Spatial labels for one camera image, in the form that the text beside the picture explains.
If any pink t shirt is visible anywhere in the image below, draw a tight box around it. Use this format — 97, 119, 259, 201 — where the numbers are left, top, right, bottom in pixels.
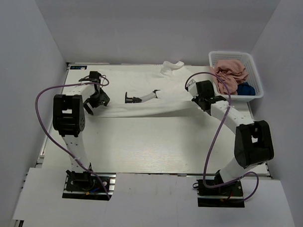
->
211, 59, 248, 95

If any blue t shirt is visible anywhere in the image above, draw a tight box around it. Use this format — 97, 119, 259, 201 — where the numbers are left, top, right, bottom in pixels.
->
236, 82, 256, 96

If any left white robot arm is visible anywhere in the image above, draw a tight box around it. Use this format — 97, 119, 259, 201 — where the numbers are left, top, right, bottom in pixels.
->
53, 71, 110, 183

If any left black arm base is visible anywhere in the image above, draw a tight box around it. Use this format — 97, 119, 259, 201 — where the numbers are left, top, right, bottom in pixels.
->
62, 170, 116, 201

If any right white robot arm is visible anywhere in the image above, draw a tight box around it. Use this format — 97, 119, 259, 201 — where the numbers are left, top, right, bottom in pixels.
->
185, 79, 274, 189

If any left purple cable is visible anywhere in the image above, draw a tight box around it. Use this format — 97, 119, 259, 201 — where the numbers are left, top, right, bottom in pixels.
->
32, 73, 116, 201

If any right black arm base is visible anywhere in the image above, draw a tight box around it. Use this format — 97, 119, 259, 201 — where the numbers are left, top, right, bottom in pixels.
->
192, 179, 245, 208

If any blue label sticker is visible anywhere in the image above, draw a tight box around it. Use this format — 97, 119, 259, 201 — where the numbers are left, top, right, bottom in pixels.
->
70, 65, 87, 70

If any white plastic basket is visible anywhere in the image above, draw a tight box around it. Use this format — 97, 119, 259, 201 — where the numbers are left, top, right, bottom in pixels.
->
208, 51, 264, 102

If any white t shirt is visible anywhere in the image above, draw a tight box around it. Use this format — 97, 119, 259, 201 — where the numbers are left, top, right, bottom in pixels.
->
94, 66, 198, 118

